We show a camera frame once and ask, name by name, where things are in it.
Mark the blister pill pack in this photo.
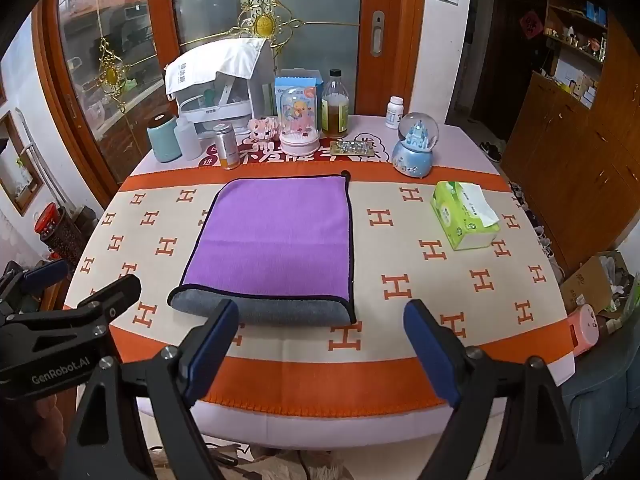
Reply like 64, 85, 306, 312
330, 140, 376, 159

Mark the pink glass dome ornament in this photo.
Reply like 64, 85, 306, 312
279, 86, 321, 157

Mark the white dish rack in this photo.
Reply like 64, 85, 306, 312
177, 72, 253, 139

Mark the blue castle snow globe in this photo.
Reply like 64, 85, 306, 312
391, 112, 441, 179

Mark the dark wooden door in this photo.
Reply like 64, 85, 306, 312
472, 0, 548, 143

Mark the grey blue sofa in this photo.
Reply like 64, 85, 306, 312
562, 320, 640, 456

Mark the glass bottle with yellow liquid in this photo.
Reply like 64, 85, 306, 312
320, 69, 350, 138

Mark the cardboard box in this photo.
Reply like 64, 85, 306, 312
559, 250, 636, 317

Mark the gold door ornament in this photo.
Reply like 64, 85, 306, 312
97, 37, 133, 111
235, 0, 303, 56

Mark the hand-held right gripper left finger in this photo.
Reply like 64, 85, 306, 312
60, 299, 241, 480

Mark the blue carton box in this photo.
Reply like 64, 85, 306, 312
274, 69, 323, 121

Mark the red door sign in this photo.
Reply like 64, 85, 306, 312
519, 10, 543, 41

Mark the pink block pig toy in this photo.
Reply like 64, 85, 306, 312
248, 116, 282, 142

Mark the red lid jar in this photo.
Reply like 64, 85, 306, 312
34, 202, 82, 267

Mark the white appliance with cloth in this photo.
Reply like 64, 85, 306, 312
165, 37, 276, 121

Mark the orange cream printed blanket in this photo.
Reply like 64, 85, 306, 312
62, 157, 576, 418

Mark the purple grey towel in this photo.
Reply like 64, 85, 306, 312
167, 171, 358, 326

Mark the wooden shelf cabinet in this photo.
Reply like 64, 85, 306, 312
500, 0, 640, 271

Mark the teal cylinder humidifier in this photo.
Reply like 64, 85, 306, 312
146, 111, 182, 163

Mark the pink plastic container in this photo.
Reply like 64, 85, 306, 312
567, 304, 600, 358

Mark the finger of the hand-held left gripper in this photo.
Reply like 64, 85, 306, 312
0, 259, 70, 311
64, 274, 142, 331

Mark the silver orange can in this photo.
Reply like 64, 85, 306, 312
213, 123, 239, 171

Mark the green tissue pack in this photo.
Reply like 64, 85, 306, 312
431, 180, 502, 252

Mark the silver door handle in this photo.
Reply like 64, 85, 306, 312
371, 10, 387, 57

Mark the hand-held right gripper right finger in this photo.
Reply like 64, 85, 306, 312
403, 299, 586, 480

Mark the white pill bottle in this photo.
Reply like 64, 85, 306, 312
385, 96, 405, 131

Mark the wooden glass sliding door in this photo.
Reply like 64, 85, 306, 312
40, 0, 428, 201

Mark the white plastic bottle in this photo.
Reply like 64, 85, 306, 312
174, 116, 202, 162

